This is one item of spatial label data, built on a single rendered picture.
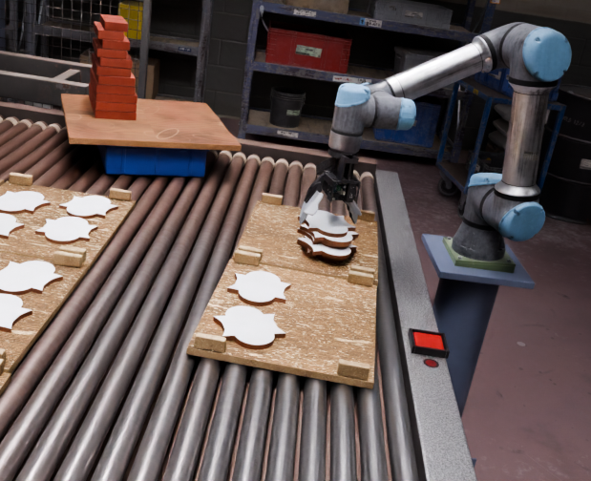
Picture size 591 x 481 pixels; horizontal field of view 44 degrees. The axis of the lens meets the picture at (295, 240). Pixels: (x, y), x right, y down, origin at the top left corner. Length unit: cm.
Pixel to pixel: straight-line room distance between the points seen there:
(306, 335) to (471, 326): 84
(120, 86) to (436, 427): 148
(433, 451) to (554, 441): 186
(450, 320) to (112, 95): 122
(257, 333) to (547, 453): 181
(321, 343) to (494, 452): 157
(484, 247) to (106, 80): 122
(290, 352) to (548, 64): 93
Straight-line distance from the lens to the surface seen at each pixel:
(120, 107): 238
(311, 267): 176
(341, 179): 174
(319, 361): 140
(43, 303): 151
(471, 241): 214
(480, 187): 208
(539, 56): 186
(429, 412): 138
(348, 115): 172
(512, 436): 306
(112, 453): 117
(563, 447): 311
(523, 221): 198
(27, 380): 133
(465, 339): 223
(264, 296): 157
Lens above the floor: 168
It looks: 23 degrees down
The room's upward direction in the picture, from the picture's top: 9 degrees clockwise
